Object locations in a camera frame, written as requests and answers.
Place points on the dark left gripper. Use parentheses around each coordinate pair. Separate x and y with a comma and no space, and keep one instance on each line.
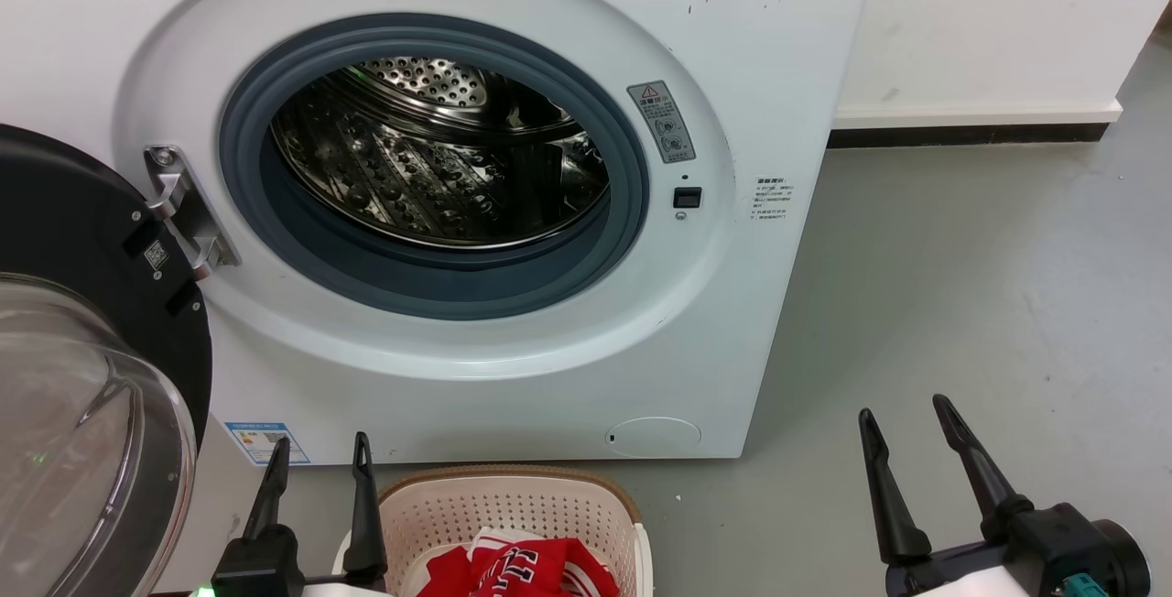
(261,569)

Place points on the grey rubber door gasket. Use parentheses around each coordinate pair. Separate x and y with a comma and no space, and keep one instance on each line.
(430,286)

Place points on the small QR code sticker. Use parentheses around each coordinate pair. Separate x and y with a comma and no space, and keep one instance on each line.
(156,255)

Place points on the grey warning sticker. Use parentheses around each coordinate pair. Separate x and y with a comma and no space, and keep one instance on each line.
(661,122)

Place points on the cream perforated laundry basket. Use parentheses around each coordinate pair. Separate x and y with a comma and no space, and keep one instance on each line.
(513,505)

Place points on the silver metal door hinge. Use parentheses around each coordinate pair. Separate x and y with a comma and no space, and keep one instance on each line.
(179,203)

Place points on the small white text sticker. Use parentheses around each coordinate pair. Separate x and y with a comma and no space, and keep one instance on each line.
(774,200)

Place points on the black round washer door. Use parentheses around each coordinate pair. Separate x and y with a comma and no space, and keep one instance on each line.
(64,212)

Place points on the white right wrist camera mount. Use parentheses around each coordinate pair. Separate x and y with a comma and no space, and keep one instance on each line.
(971,580)

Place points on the white front-load washing machine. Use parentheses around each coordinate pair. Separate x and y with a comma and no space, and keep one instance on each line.
(751,322)

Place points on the round white filter cover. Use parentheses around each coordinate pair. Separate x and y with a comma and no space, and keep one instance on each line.
(653,437)

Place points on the stainless steel washing machine drum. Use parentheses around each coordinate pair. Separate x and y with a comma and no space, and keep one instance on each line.
(421,167)

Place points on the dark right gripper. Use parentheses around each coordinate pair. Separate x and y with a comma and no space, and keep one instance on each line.
(1071,547)

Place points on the black baseboard strip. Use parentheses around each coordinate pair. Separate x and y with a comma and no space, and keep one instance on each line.
(971,135)

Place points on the red and white garment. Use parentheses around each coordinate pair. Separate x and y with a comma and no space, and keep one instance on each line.
(531,569)

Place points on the black door latch socket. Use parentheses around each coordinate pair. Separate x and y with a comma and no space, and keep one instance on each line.
(688,198)

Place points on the blue white energy label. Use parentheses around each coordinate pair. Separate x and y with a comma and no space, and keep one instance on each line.
(261,443)

